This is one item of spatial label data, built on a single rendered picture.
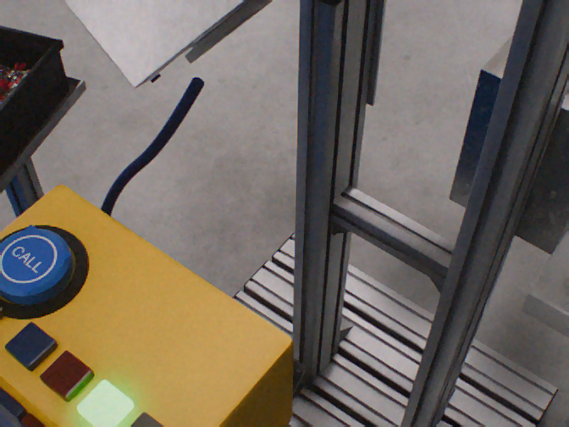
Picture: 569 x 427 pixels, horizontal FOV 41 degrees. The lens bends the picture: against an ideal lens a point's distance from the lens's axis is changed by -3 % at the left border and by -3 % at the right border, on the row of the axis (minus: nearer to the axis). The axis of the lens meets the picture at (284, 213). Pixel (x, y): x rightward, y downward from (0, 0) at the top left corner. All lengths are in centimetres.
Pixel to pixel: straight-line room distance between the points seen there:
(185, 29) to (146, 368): 39
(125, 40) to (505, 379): 105
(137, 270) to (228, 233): 136
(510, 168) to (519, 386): 78
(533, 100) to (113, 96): 151
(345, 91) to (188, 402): 62
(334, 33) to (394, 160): 110
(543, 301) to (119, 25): 42
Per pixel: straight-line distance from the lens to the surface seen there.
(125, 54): 70
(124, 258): 39
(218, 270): 169
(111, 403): 34
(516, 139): 77
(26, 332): 37
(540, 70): 71
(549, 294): 66
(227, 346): 36
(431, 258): 101
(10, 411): 38
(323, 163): 96
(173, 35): 69
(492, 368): 152
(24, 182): 90
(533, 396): 151
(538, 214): 96
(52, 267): 38
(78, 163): 194
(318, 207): 103
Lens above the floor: 138
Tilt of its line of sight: 51 degrees down
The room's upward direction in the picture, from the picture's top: straight up
